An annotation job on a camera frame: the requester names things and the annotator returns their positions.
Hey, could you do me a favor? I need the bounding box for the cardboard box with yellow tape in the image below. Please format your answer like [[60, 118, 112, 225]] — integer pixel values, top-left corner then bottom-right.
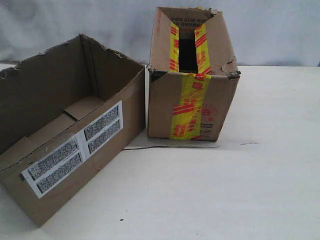
[[147, 7, 241, 142]]

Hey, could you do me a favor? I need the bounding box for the brown cardboard box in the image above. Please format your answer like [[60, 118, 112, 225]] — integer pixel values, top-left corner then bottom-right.
[[0, 34, 145, 226]]

